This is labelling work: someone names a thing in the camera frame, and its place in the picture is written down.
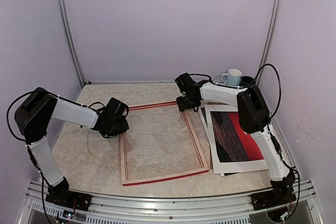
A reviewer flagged red wooden picture frame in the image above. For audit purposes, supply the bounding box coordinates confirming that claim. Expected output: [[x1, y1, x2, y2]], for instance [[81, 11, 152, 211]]
[[120, 101, 209, 186]]

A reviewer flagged red sunset photo white border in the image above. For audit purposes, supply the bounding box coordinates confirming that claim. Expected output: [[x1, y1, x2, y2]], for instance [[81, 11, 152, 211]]
[[204, 104, 267, 175]]

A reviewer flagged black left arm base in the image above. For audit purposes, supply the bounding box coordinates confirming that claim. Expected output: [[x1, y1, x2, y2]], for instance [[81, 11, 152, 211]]
[[46, 187, 92, 211]]

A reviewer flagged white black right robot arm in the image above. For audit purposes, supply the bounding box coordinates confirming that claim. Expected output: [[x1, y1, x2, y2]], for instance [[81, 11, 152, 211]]
[[175, 72, 296, 205]]

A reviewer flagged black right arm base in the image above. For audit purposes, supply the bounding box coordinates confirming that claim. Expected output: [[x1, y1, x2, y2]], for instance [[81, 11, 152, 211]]
[[251, 173, 297, 211]]

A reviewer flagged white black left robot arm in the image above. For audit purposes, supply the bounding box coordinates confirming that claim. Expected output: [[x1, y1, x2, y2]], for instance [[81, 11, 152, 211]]
[[14, 87, 129, 206]]

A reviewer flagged light blue mug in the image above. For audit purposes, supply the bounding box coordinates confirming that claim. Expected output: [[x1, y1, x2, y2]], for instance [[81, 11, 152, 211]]
[[222, 69, 242, 87]]

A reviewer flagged dark green mug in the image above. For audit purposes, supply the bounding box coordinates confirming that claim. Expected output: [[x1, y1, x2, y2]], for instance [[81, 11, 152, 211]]
[[239, 76, 256, 87]]

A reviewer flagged brown frame backing board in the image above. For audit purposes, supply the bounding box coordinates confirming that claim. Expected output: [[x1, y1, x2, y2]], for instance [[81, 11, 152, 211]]
[[209, 153, 213, 169]]

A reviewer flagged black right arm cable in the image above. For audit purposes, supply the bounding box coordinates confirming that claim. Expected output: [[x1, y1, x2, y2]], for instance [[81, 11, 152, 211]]
[[254, 63, 302, 204]]

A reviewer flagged aluminium front rail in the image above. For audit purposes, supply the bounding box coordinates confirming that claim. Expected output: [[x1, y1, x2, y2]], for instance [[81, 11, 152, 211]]
[[15, 180, 325, 223]]

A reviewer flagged left aluminium corner post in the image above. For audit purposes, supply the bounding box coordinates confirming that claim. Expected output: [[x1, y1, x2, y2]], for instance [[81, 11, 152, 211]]
[[57, 0, 86, 88]]

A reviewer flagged aluminium corner post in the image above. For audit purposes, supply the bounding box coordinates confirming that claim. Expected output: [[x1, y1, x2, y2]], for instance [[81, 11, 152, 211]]
[[256, 0, 286, 88], [57, 0, 86, 88]]

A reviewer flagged right aluminium corner post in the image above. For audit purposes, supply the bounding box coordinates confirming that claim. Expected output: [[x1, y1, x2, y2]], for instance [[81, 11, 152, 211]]
[[256, 0, 286, 88]]

